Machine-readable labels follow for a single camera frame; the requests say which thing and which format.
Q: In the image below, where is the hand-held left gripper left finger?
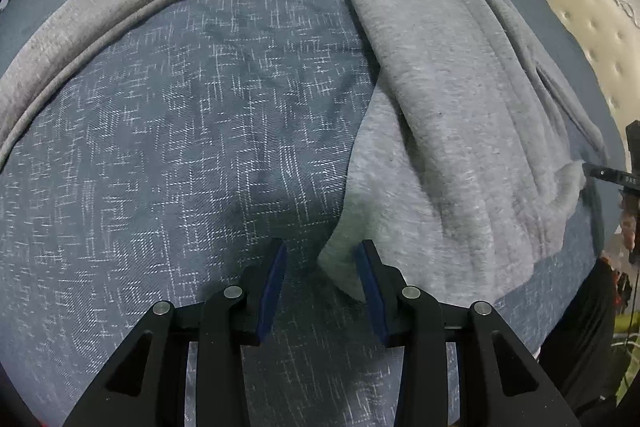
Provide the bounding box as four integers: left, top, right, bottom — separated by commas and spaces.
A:
62, 239, 288, 427

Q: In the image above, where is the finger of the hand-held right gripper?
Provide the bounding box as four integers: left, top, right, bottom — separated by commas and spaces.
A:
582, 162, 621, 182

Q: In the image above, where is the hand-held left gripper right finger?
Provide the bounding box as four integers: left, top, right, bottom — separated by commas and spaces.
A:
352, 239, 581, 427

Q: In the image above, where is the grey knit sweater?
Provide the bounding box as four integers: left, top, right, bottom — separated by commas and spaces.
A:
0, 0, 608, 303

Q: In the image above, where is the person's right forearm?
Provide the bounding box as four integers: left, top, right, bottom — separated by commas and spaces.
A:
540, 257, 623, 413

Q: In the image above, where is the person's right hand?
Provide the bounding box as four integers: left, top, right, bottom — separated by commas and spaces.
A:
619, 197, 640, 253

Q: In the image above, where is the bed with blue patterned sheet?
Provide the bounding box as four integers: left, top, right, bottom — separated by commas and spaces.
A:
0, 0, 628, 427

